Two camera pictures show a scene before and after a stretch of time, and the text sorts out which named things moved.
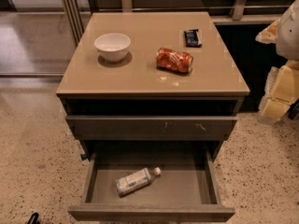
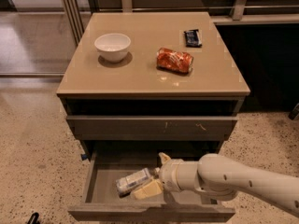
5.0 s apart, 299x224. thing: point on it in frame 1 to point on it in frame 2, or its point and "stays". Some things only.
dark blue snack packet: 192,38 stays
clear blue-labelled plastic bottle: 136,180 stays
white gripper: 289,35 to 167,176
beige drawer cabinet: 150,96 stays
